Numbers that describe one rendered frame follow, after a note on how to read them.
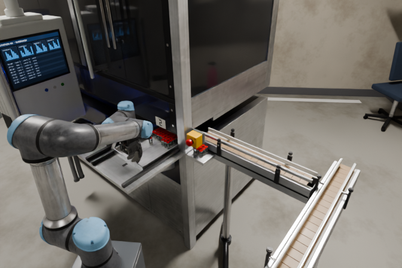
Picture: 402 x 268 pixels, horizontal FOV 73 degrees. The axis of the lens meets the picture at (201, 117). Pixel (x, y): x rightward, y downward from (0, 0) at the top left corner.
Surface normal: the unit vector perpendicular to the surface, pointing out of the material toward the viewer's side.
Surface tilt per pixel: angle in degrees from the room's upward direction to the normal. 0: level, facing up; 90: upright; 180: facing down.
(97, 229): 7
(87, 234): 7
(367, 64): 90
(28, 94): 90
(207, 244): 0
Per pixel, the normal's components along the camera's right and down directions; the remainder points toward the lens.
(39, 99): 0.84, 0.25
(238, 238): -0.01, -0.87
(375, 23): -0.10, 0.48
